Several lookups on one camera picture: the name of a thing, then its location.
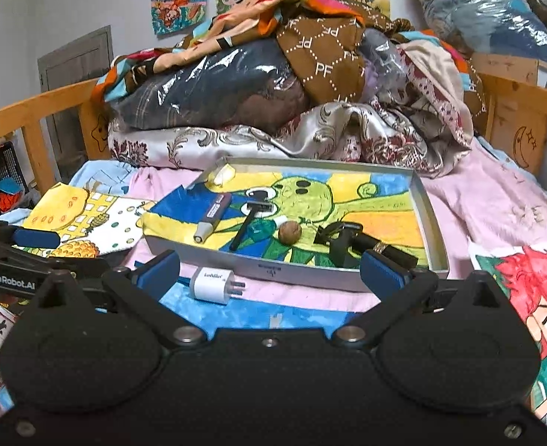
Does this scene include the plastic bagged dark quilt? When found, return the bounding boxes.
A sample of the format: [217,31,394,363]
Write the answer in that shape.
[111,38,310,134]

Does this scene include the bagged blue bedding bundle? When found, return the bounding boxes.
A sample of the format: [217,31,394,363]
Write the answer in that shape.
[419,0,547,63]

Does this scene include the blue yellow red painting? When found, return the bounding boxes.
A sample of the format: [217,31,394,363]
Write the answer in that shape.
[139,277,357,338]

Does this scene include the green dinosaur painting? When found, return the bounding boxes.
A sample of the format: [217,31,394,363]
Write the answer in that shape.
[142,165,427,268]

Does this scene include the grey door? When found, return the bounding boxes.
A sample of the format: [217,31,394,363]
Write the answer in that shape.
[38,26,113,183]

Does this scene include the purple grey marker pen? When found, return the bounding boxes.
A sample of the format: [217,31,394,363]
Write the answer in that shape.
[194,193,232,244]

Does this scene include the wooden bed frame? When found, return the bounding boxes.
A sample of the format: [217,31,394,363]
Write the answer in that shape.
[0,74,547,193]

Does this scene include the brown PF patterned blanket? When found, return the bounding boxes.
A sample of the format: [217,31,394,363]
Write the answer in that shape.
[275,0,487,126]

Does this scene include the floral satin quilt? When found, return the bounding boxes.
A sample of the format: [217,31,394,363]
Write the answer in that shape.
[108,39,474,177]

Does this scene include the colourful striped blanket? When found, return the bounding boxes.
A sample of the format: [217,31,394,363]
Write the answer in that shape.
[91,0,364,104]

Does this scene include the white charger plug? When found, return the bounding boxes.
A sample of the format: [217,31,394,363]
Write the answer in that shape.
[190,267,245,305]

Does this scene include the pineapple building painting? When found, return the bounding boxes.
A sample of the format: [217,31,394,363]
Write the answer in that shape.
[23,183,153,258]

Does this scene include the black safety razor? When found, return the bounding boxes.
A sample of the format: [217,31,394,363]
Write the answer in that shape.
[229,201,272,252]

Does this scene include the pink bed sheet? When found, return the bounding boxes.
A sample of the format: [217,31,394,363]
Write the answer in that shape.
[127,139,547,311]

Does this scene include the black pyramid block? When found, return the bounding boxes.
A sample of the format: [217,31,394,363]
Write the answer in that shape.
[329,233,359,269]

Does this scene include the grey metal tray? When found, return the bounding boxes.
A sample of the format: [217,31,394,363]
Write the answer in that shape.
[142,157,449,292]

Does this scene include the brown walnut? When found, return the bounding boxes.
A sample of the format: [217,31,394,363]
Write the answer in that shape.
[279,220,302,246]

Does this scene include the black curved hook clip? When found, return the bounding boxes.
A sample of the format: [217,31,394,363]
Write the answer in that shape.
[313,222,363,246]

